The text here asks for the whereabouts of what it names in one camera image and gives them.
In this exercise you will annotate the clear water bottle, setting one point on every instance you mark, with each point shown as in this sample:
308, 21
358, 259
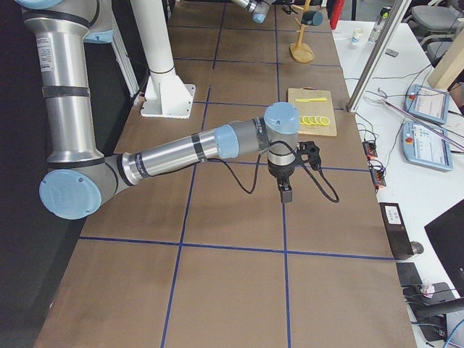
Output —
379, 24

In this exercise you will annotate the bamboo cutting board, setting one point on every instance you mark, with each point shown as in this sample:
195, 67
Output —
316, 111

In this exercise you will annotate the teach pendant far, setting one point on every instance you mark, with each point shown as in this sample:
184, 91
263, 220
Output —
428, 103

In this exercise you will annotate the yellow plastic knife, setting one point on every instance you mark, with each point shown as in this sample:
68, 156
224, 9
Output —
308, 100

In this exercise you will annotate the white paper cup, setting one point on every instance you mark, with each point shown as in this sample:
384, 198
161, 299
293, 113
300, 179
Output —
357, 36

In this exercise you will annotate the wooden cup storage rack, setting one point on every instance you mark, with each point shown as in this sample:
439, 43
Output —
300, 51

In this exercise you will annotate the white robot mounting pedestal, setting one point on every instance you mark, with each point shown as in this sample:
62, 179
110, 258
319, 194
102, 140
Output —
166, 95

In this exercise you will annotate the aluminium frame post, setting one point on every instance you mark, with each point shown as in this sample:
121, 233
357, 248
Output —
396, 15

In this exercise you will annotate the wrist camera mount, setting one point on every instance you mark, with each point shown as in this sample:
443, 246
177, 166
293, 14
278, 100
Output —
308, 152

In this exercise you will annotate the black laptop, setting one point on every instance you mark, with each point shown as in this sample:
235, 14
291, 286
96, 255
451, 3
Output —
446, 234

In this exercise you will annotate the black box with label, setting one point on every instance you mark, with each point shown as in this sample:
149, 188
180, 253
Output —
396, 231

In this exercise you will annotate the white reacher grabber tool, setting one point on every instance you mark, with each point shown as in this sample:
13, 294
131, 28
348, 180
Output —
409, 116

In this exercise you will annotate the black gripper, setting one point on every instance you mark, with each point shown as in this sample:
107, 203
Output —
282, 177

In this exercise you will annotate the dark blue mug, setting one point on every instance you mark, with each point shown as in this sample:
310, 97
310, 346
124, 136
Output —
312, 18

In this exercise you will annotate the teach pendant near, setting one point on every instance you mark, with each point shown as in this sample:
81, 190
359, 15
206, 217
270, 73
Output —
423, 147

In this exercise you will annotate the black computer mouse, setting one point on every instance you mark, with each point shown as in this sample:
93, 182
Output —
416, 247

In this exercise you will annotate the grey office chair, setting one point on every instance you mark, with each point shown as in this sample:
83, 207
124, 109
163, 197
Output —
442, 25

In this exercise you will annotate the teach pendant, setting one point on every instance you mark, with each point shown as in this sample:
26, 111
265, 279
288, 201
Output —
428, 103
423, 147

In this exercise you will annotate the orange black power strip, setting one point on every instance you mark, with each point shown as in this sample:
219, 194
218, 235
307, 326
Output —
376, 168

